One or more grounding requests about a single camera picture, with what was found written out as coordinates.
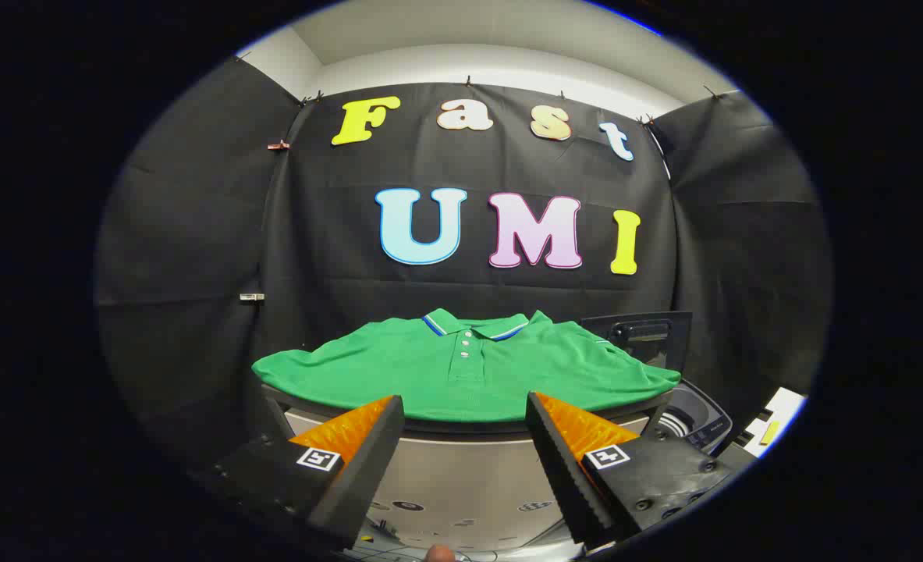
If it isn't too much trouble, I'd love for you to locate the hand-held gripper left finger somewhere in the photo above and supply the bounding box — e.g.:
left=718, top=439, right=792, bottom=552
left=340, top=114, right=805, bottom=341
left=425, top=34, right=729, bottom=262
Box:
left=196, top=394, right=406, bottom=551

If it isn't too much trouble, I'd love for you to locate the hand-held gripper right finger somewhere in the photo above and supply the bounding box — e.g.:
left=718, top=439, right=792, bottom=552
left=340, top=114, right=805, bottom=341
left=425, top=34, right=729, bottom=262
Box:
left=525, top=390, right=743, bottom=551

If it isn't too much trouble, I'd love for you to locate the green polo shirt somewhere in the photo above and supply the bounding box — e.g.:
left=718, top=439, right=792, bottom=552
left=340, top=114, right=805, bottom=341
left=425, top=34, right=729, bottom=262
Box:
left=252, top=308, right=682, bottom=423

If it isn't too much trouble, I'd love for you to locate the grey washing machine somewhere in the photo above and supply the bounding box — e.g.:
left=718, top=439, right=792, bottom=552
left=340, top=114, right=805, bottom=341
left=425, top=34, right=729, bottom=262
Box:
left=648, top=380, right=735, bottom=457

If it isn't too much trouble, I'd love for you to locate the grey table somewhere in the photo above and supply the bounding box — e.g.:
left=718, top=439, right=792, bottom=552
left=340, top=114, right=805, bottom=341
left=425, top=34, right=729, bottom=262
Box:
left=262, top=382, right=673, bottom=547

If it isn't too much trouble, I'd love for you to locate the black backdrop cloth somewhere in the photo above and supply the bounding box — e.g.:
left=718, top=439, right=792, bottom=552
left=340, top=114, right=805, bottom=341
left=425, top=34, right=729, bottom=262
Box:
left=94, top=55, right=832, bottom=469

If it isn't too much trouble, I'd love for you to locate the white object with yellow strip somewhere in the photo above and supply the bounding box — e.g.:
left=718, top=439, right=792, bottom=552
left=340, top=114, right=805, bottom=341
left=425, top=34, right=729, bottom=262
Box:
left=742, top=386, right=808, bottom=457

